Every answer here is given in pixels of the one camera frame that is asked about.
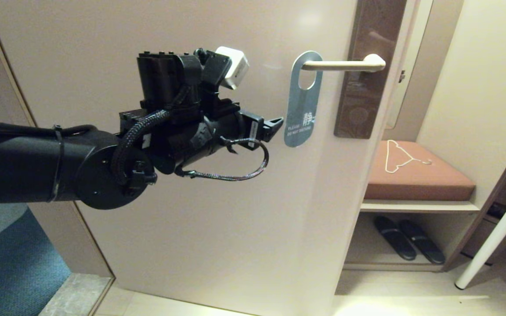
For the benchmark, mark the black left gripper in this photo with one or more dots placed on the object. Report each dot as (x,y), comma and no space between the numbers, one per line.
(191,140)

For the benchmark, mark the blue do-not-disturb door hanger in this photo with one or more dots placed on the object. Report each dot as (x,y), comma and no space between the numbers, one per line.
(301,109)

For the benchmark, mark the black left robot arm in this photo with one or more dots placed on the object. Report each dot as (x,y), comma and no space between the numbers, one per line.
(24,166)

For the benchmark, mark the beige room door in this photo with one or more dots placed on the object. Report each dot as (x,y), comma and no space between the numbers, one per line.
(191,254)

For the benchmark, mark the brown metal lock plate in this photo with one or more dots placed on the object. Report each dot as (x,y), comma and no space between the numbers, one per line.
(367,101)

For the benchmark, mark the brown seat cushion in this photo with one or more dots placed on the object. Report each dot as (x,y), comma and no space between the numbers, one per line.
(420,184)

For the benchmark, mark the black slipper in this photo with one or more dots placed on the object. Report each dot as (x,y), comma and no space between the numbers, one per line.
(395,239)
(422,242)

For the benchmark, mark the white table leg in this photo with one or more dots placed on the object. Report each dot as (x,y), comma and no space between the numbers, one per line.
(494,237)

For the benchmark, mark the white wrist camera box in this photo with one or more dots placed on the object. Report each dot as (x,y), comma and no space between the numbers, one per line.
(235,66)

